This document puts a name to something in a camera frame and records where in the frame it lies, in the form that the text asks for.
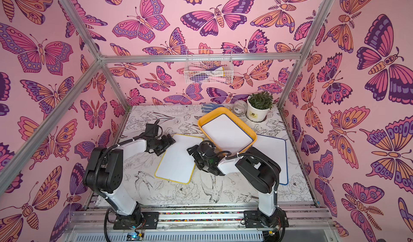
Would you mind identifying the blue-framed whiteboard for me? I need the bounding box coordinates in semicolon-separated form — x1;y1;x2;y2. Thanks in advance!
253;135;289;186
202;115;253;154

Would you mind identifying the green circuit board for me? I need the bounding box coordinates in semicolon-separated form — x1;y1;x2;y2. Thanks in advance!
126;232;144;242

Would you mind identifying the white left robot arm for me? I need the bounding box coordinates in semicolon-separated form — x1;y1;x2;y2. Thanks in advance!
83;120;175;229

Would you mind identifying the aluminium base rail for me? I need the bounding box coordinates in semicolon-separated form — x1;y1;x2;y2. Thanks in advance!
62;202;341;242

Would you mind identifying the yellow-framed whiteboard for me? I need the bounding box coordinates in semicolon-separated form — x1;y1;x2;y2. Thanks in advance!
154;134;203;185

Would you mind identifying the white plant pot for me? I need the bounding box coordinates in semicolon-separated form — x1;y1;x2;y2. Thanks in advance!
246;99;271;123

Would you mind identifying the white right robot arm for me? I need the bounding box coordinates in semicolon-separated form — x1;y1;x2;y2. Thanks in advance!
187;140;289;230

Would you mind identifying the white wire wall basket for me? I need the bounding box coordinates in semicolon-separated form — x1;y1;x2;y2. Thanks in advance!
183;48;234;84

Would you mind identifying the green potted plant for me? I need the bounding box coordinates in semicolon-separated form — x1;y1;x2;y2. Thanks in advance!
248;91;273;110

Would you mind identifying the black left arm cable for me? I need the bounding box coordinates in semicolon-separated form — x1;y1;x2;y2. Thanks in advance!
91;119;162;242

